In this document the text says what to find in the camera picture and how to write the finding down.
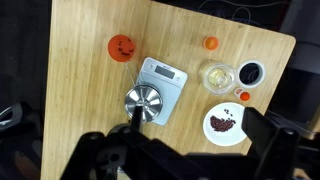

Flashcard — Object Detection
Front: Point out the silver digital kitchen scale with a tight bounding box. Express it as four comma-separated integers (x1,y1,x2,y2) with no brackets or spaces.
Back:
134,56,189,127

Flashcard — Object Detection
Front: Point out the small orange plastic cup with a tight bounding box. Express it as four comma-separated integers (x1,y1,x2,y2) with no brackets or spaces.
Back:
203,35,220,51

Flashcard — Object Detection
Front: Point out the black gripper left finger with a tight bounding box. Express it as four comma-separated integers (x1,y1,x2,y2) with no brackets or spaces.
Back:
130,105,144,132

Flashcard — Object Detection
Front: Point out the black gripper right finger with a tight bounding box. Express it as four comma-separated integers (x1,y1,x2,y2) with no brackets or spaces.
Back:
241,106,280,158

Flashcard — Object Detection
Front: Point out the orange lidded cup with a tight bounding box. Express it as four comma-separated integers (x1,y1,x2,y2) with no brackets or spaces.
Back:
107,33,137,63

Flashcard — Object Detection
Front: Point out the white table cable grommet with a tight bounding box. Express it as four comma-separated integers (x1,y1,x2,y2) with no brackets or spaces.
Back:
236,59,267,89

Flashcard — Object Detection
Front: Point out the white round plate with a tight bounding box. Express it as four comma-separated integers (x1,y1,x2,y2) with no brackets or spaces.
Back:
202,101,249,148

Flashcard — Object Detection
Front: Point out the steel cup with wire handle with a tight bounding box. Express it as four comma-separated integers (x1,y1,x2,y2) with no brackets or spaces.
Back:
123,61,164,124

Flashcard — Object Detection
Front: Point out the red beans pile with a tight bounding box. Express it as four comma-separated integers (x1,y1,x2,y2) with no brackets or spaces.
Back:
209,108,237,133

